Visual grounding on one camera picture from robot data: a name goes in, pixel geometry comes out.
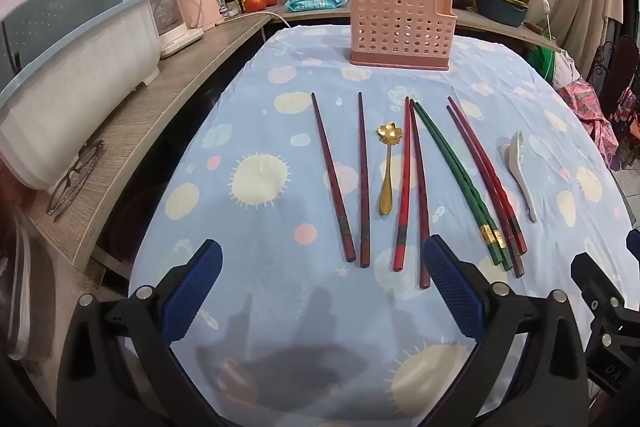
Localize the white ceramic spoon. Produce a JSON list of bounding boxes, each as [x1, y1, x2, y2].
[[502, 130, 537, 224]]

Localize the gold flower spoon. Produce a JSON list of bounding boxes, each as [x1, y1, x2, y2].
[[376, 123, 405, 216]]

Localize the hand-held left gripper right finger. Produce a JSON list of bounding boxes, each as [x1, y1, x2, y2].
[[425, 234, 588, 427]]

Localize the wet wipes pack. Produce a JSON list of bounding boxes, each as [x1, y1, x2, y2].
[[285, 0, 349, 12]]

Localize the white dish rack with lid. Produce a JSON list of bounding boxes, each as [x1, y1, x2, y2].
[[0, 0, 162, 190]]

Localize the eyeglasses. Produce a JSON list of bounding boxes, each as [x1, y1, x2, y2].
[[46, 139, 107, 223]]

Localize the white power cable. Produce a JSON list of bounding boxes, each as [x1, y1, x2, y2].
[[222, 7, 281, 42]]

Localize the hanging clothes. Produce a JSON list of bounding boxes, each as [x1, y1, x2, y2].
[[602, 0, 640, 38]]

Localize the pink floral cloth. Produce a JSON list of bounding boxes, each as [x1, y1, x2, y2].
[[555, 52, 621, 168]]

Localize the white glass kettle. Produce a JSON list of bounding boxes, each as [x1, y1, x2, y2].
[[127, 0, 205, 58]]

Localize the wooden counter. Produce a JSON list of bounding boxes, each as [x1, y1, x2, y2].
[[20, 0, 561, 268]]

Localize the dark metal chair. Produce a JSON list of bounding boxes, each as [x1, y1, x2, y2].
[[597, 34, 640, 128]]

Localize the pink perforated utensil holder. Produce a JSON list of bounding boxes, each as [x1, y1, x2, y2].
[[348, 0, 453, 71]]

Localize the stack of blue bowls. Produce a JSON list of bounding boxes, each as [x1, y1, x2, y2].
[[472, 0, 531, 28]]

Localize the blue printed tablecloth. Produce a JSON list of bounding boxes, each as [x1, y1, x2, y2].
[[127, 25, 632, 427]]

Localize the bright red black-marked chopstick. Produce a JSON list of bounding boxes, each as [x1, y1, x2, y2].
[[393, 97, 412, 271]]

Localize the brown-red chopstick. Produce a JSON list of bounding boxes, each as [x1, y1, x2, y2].
[[409, 99, 432, 290]]

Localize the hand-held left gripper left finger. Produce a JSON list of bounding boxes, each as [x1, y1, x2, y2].
[[57, 239, 223, 427]]

